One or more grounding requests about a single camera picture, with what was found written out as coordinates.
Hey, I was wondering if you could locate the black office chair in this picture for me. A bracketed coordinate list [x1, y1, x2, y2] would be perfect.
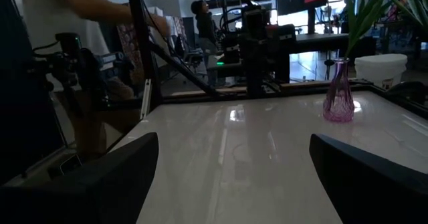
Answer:
[173, 33, 207, 81]

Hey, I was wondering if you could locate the floral patterned board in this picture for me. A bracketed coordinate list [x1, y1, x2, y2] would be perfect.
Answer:
[116, 22, 146, 86]

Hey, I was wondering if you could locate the black device on stand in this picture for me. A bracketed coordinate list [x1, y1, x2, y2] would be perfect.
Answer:
[31, 32, 143, 113]

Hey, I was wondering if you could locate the smartphone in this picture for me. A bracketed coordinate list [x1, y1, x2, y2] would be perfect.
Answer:
[59, 154, 84, 177]

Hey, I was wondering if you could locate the purple glass vase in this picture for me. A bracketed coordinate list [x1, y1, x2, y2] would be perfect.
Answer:
[322, 58, 355, 123]

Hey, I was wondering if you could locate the yellow artificial tulip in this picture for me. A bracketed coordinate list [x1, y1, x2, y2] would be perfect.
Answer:
[343, 0, 382, 62]

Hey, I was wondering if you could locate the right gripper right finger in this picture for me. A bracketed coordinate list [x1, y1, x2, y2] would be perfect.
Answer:
[308, 133, 428, 224]

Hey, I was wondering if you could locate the person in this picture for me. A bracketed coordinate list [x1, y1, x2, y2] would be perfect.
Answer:
[190, 0, 220, 86]
[19, 0, 170, 158]

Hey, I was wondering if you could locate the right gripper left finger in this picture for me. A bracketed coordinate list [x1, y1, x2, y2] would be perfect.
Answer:
[0, 132, 160, 224]

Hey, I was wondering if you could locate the dark gray desk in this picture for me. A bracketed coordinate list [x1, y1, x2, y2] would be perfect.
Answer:
[294, 32, 377, 60]

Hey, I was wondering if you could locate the white plastic bucket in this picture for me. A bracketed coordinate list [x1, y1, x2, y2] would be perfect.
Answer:
[354, 53, 409, 90]

